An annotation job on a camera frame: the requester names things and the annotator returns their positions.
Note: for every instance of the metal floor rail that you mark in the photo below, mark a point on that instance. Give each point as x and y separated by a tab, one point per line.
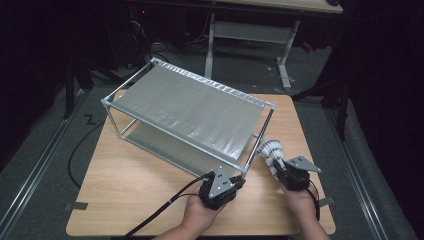
36	166
356	173

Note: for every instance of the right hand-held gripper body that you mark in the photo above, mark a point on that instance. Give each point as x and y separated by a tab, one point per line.
296	176

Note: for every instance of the dark computer tower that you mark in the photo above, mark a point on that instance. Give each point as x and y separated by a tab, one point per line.
138	33

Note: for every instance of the person's left hand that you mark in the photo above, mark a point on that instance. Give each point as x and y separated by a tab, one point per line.
200	216

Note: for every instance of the person's right hand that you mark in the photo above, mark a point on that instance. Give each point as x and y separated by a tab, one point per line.
300	206

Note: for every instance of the desk with white metal legs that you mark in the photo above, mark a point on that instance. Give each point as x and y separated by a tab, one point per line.
253	31

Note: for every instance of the white cloth with grey diamonds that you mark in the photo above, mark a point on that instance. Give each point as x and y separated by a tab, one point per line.
271	151

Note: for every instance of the black metal stand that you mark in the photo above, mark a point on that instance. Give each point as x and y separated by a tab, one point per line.
71	86
340	96

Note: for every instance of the grey two-tier metal rack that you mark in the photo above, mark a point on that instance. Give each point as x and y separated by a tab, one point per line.
190	116

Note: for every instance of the grey tape strip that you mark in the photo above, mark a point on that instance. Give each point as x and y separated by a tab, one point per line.
76	206
326	201

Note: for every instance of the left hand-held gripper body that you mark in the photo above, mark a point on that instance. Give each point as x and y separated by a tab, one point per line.
218	193

